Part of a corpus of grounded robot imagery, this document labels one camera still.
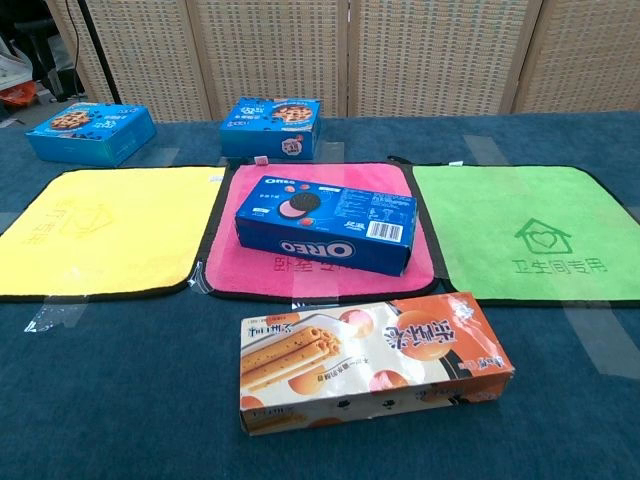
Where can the clear tape strip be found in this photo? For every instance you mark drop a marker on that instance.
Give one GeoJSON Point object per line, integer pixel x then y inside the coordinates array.
{"type": "Point", "coordinates": [595, 340]}
{"type": "Point", "coordinates": [55, 317]}
{"type": "Point", "coordinates": [331, 150]}
{"type": "Point", "coordinates": [165, 151]}
{"type": "Point", "coordinates": [485, 148]}
{"type": "Point", "coordinates": [6, 221]}

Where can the orange plastic bag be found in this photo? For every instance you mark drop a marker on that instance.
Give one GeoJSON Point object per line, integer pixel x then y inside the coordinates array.
{"type": "Point", "coordinates": [20, 95]}

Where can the yellow microfiber cloth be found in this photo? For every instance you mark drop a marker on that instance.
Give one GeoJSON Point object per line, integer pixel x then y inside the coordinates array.
{"type": "Point", "coordinates": [100, 230]}

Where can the pink microfiber cloth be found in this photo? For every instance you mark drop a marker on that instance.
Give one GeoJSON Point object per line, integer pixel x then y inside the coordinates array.
{"type": "Point", "coordinates": [250, 270]}

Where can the green microfiber cloth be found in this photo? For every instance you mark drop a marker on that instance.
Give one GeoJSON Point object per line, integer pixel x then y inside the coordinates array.
{"type": "Point", "coordinates": [500, 210]}

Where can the black tripod stand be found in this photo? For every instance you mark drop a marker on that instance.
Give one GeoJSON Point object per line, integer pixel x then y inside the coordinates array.
{"type": "Point", "coordinates": [100, 52]}

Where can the orange egg roll box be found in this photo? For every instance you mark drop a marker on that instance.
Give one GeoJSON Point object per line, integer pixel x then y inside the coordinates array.
{"type": "Point", "coordinates": [360, 360]}

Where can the blue chocolate chip cookie box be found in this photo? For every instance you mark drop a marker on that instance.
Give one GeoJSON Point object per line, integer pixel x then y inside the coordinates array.
{"type": "Point", "coordinates": [270, 130]}
{"type": "Point", "coordinates": [85, 135]}

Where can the wicker folding screen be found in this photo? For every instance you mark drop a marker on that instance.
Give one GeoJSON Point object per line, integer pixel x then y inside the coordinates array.
{"type": "Point", "coordinates": [280, 50]}

